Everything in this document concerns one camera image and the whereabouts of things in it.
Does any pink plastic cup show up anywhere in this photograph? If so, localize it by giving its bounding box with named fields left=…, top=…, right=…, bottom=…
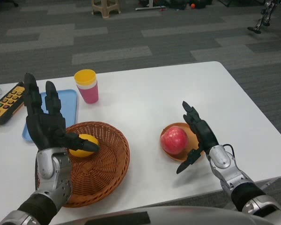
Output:
left=76, top=82, right=100, bottom=104

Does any brown wicker basket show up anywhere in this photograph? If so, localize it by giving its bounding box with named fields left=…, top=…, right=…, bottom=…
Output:
left=35, top=121, right=131, bottom=209

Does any yellow plastic cup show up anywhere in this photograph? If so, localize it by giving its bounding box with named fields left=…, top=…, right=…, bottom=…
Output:
left=74, top=69, right=97, bottom=86

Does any orange round plate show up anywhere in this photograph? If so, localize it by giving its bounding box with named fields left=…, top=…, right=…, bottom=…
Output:
left=160, top=122, right=206, bottom=162

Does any silver robot chest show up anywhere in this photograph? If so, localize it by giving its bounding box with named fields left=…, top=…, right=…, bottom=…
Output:
left=58, top=205, right=249, bottom=225

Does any small black floor case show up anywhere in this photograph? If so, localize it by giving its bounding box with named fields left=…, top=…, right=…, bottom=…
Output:
left=174, top=0, right=191, bottom=10

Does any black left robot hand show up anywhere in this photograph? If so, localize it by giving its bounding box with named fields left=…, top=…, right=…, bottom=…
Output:
left=23, top=72, right=101, bottom=153

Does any wide black floor case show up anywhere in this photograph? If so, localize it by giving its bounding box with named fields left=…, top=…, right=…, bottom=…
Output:
left=193, top=0, right=213, bottom=8

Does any yellow black remote controller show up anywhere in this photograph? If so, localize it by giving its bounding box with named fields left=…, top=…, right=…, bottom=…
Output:
left=0, top=81, right=27, bottom=127

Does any white standing desk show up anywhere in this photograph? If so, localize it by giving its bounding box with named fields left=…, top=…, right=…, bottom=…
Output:
left=134, top=0, right=167, bottom=11

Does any black metal folding rack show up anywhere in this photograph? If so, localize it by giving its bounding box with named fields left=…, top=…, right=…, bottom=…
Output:
left=218, top=0, right=266, bottom=8

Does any red apple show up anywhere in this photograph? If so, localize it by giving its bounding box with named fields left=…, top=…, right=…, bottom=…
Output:
left=159, top=125, right=189, bottom=156

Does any yellow round fruit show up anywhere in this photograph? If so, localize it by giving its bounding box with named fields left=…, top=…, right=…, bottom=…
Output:
left=68, top=134, right=100, bottom=158

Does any light blue plastic tray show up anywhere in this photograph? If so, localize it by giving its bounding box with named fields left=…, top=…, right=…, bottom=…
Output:
left=22, top=89, right=79, bottom=143

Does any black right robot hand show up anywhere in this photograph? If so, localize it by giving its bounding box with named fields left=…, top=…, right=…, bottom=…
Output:
left=176, top=101, right=220, bottom=175

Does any beige plastic stool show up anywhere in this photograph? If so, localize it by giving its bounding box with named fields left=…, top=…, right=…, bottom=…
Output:
left=91, top=0, right=122, bottom=19

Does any white plastic cup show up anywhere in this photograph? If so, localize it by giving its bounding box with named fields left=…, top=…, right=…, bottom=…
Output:
left=75, top=79, right=98, bottom=90

